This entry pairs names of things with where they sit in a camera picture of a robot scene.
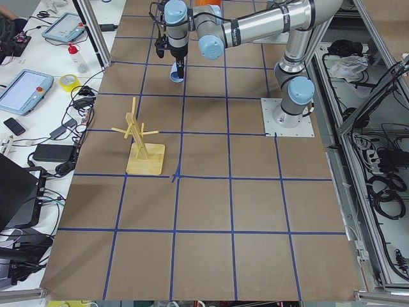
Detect teach pendant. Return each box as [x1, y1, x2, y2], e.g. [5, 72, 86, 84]
[42, 13, 85, 43]
[1, 69, 54, 115]

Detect orange cylindrical container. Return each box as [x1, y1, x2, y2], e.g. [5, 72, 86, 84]
[195, 0, 222, 6]

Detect yellow tape roll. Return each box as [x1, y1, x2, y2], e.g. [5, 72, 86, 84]
[59, 74, 81, 92]

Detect black smartphone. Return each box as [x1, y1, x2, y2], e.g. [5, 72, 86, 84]
[3, 118, 26, 136]

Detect black laptop computer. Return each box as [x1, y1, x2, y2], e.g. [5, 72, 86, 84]
[1, 155, 46, 230]

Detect wooden cup tree stand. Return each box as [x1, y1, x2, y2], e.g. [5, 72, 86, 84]
[111, 97, 166, 175]

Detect aluminium frame post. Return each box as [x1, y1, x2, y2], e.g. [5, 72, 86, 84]
[72, 0, 112, 69]

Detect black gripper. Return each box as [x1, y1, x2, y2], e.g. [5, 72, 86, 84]
[170, 45, 187, 79]

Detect light blue plastic cup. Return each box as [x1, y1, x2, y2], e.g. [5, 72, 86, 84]
[169, 63, 183, 83]

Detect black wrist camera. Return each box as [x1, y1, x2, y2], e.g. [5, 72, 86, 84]
[155, 35, 168, 59]

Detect teach pendant far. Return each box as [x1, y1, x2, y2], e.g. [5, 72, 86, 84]
[42, 13, 85, 43]

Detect black power adapter brick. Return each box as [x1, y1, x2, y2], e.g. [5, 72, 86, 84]
[33, 144, 75, 162]

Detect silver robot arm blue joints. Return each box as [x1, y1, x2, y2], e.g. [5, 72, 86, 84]
[157, 0, 341, 116]

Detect clear bottle red cap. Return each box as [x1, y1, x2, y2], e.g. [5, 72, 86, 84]
[68, 43, 89, 74]

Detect teach pendant near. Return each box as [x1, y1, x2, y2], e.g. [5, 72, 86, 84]
[1, 69, 54, 115]

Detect small black power adapter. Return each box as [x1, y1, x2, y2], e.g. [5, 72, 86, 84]
[100, 24, 118, 32]

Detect crumpled white cloth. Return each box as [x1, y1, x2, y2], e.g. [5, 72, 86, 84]
[328, 56, 369, 83]

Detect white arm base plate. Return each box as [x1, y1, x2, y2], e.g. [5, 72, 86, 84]
[261, 98, 314, 138]

